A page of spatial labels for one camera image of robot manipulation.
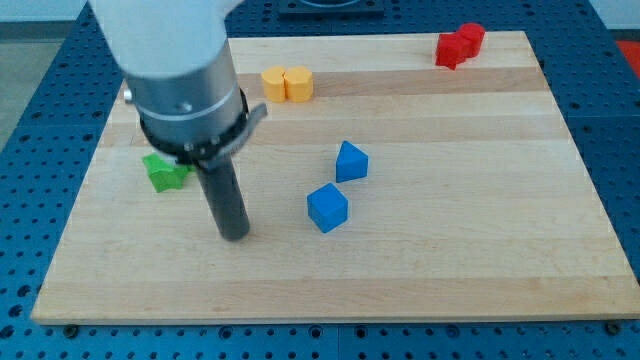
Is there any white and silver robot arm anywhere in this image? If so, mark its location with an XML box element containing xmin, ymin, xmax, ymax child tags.
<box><xmin>90</xmin><ymin>0</ymin><xmax>267</xmax><ymax>168</ymax></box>

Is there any blue cube block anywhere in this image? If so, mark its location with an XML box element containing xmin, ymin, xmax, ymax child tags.
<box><xmin>306</xmin><ymin>183</ymin><xmax>349</xmax><ymax>233</ymax></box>

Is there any blue triangular prism block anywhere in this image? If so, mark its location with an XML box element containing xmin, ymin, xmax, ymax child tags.
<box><xmin>335</xmin><ymin>141</ymin><xmax>369</xmax><ymax>183</ymax></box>

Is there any light wooden board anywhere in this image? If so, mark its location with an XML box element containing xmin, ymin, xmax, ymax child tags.
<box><xmin>31</xmin><ymin>31</ymin><xmax>639</xmax><ymax>325</ymax></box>

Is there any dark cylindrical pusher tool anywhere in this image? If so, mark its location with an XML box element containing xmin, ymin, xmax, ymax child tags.
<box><xmin>195</xmin><ymin>159</ymin><xmax>250</xmax><ymax>241</ymax></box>

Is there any yellow half-round block right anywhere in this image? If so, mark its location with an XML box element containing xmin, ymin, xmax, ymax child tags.
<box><xmin>284</xmin><ymin>66</ymin><xmax>314</xmax><ymax>102</ymax></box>

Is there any yellow half-round block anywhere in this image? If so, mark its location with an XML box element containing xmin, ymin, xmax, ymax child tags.
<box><xmin>261</xmin><ymin>66</ymin><xmax>287</xmax><ymax>103</ymax></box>
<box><xmin>284</xmin><ymin>66</ymin><xmax>314</xmax><ymax>102</ymax></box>

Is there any yellow half-round block left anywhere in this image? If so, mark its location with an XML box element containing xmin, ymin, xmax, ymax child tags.
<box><xmin>261</xmin><ymin>66</ymin><xmax>287</xmax><ymax>103</ymax></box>

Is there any green star block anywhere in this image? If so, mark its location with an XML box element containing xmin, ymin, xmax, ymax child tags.
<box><xmin>142</xmin><ymin>153</ymin><xmax>194</xmax><ymax>193</ymax></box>

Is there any red angular block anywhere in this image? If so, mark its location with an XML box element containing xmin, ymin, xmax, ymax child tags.
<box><xmin>435</xmin><ymin>33</ymin><xmax>472</xmax><ymax>70</ymax></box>

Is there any red cylinder block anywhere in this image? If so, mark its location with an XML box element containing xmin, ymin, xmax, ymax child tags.
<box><xmin>457</xmin><ymin>22</ymin><xmax>485</xmax><ymax>58</ymax></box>

